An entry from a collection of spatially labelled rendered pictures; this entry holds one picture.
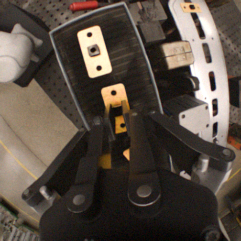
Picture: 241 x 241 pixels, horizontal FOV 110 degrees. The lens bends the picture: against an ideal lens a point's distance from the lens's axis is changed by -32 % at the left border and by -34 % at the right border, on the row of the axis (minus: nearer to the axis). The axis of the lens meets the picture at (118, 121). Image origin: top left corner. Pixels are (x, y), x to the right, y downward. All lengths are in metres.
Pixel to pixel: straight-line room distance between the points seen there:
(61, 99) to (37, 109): 1.04
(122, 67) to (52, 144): 1.73
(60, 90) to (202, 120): 0.70
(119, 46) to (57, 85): 0.58
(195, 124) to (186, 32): 0.29
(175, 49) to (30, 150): 2.19
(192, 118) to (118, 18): 0.27
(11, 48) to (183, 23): 0.55
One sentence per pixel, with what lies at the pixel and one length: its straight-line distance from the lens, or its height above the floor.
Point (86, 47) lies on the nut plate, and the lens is 0.22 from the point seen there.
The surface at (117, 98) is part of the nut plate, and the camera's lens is 0.21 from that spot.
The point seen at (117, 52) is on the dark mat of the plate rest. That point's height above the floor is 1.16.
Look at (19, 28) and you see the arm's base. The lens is 0.69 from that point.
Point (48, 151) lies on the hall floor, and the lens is 2.00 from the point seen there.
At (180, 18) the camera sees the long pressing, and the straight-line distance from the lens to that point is 0.47.
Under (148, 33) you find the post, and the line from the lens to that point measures 0.29.
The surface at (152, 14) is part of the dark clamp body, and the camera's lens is 0.34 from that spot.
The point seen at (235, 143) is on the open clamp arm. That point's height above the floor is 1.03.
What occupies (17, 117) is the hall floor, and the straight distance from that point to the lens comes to 2.06.
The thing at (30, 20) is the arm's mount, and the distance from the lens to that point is 0.69.
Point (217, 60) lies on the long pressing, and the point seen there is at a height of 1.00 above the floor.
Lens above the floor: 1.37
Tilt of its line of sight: 68 degrees down
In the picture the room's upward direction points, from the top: 178 degrees clockwise
